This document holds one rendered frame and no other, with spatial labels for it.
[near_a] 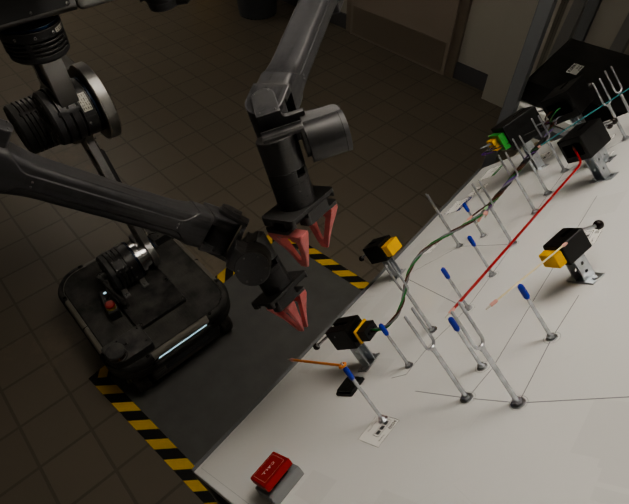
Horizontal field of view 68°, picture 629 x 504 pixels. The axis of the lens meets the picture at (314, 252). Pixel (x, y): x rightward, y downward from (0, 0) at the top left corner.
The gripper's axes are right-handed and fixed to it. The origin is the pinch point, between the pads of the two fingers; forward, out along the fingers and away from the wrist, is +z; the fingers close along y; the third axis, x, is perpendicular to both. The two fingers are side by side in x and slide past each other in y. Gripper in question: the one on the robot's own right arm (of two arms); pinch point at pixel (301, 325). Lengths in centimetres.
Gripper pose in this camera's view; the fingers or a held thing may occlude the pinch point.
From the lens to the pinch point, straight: 89.4
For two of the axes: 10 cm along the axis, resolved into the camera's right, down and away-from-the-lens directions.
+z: 4.6, 8.3, 3.1
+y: 5.9, -5.5, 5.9
